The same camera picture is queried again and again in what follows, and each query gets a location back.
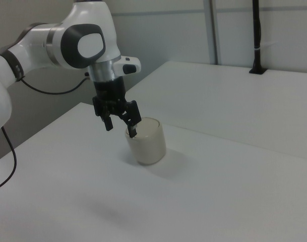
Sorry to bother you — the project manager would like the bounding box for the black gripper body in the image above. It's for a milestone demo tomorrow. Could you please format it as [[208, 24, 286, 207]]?
[[92, 77, 130, 118]]

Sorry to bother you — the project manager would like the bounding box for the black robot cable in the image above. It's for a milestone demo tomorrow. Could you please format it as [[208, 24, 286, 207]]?
[[0, 73, 91, 193]]

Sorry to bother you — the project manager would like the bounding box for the black pole with clamp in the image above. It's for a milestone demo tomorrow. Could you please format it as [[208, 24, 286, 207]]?
[[249, 0, 268, 75]]

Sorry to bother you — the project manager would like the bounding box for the grey partition post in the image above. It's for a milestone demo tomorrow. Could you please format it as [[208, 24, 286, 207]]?
[[203, 0, 221, 65]]

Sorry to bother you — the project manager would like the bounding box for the small white lidded trash can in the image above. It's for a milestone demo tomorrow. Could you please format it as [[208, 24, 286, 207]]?
[[125, 116, 167, 166]]

